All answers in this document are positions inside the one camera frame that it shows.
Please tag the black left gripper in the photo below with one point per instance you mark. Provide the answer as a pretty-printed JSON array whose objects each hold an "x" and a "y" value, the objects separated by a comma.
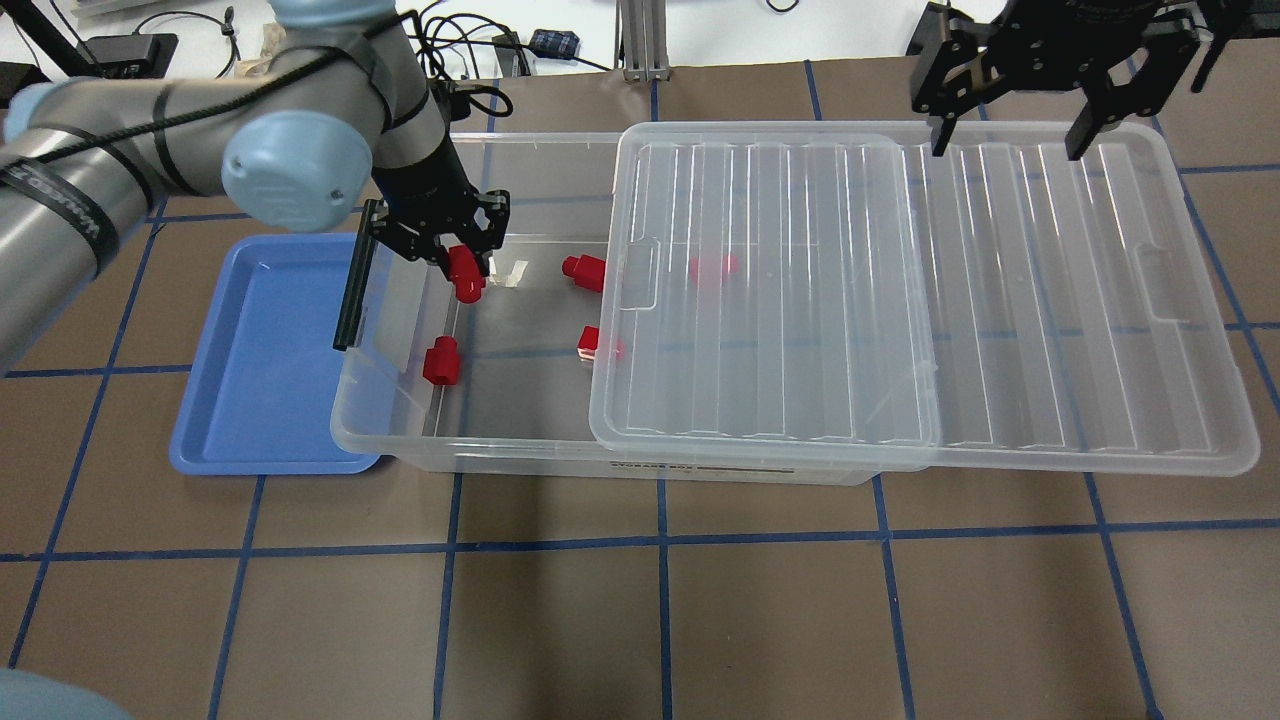
[{"x": 427, "y": 183}]

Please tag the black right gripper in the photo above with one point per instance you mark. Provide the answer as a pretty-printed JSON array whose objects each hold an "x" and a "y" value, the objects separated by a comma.
[{"x": 1052, "y": 38}]

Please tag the red block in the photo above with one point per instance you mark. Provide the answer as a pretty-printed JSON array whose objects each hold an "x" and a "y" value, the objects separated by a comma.
[
  {"x": 442, "y": 362},
  {"x": 585, "y": 271},
  {"x": 713, "y": 273},
  {"x": 588, "y": 346},
  {"x": 466, "y": 274}
]

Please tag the clear plastic box lid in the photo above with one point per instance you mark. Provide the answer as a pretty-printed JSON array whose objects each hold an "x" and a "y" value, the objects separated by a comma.
[{"x": 999, "y": 307}]

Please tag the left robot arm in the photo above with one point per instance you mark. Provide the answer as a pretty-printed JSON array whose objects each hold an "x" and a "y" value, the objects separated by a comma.
[{"x": 344, "y": 102}]

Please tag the clear plastic storage box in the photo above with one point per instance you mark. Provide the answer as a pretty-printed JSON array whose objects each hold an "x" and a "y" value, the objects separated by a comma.
[{"x": 521, "y": 407}]

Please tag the blue plastic tray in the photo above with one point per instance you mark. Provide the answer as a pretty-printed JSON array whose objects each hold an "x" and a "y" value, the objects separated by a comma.
[{"x": 261, "y": 390}]

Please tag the black power adapter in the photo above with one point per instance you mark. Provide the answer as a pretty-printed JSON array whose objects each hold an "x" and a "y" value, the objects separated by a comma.
[{"x": 133, "y": 56}]

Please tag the black box latch handle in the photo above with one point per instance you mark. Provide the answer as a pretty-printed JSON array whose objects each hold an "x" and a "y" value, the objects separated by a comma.
[{"x": 351, "y": 307}]

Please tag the aluminium frame post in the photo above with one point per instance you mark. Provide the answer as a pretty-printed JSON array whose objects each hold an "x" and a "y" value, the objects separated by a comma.
[{"x": 640, "y": 37}]

